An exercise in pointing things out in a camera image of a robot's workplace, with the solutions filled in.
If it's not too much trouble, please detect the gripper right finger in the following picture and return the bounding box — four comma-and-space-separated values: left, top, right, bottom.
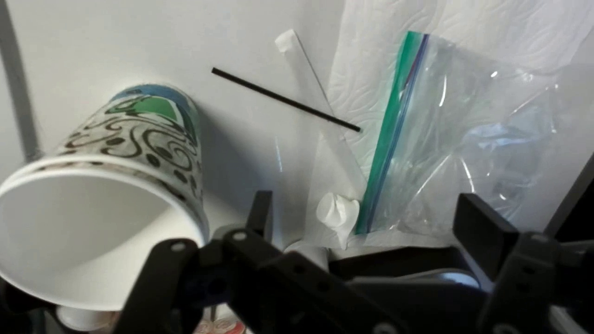
452, 193, 594, 334

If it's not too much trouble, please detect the black stir stick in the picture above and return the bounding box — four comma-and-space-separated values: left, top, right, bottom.
211, 67, 362, 133

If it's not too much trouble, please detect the clear zip plastic bag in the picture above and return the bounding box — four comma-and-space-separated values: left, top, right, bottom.
355, 30, 594, 238

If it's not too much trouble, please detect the white wrapped straw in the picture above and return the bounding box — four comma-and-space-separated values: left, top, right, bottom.
274, 29, 369, 251

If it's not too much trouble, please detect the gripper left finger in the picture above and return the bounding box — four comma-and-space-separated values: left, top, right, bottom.
115, 190, 405, 334

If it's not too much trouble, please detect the stack of patterned paper cups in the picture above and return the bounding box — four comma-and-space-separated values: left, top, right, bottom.
0, 83, 210, 312

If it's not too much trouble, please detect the white coffee pod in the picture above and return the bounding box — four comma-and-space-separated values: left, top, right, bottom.
57, 305, 117, 333

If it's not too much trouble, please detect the white paper towel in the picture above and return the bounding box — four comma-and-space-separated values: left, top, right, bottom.
320, 0, 594, 249

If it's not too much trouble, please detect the red printed packet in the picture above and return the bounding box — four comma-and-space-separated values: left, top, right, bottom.
193, 304, 249, 334

